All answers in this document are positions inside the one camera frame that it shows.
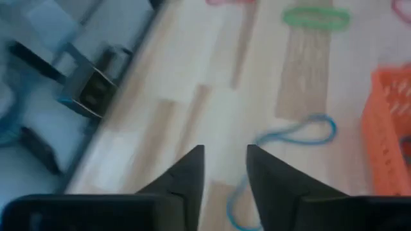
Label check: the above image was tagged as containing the black frame bracket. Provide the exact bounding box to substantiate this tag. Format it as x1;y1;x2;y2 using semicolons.
8;41;134;121

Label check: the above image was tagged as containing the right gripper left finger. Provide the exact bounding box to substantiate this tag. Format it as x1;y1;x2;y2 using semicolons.
134;144;206;231

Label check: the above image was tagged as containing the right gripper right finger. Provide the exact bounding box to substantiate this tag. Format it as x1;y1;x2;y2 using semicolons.
245;143;350;231

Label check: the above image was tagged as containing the blue rubber band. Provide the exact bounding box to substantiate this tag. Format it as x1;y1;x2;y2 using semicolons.
226;113;338;231

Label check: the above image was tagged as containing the green rubber band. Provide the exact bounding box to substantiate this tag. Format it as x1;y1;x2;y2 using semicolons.
281;6;351;32

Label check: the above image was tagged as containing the red rubber band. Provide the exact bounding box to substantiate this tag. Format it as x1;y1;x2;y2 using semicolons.
204;0;258;6
390;0;411;25

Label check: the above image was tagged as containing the short black bar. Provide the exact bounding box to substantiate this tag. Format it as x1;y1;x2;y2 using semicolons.
19;126;62;176

